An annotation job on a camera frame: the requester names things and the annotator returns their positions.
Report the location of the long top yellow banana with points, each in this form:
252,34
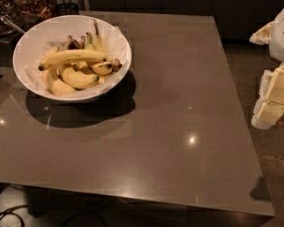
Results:
68,56

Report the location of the dark snack tray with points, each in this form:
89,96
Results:
9,7

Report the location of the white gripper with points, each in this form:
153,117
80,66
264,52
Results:
270,104

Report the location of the bottom left yellow banana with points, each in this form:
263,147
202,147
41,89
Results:
55,85

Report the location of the upright back yellow banana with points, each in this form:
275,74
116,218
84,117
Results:
95,41

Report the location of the white ceramic bowl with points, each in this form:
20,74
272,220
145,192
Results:
31,44

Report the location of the metal spoon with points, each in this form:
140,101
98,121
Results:
6,20

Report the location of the lower middle yellow banana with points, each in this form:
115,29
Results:
76,79

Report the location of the short right yellow banana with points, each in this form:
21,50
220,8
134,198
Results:
101,68

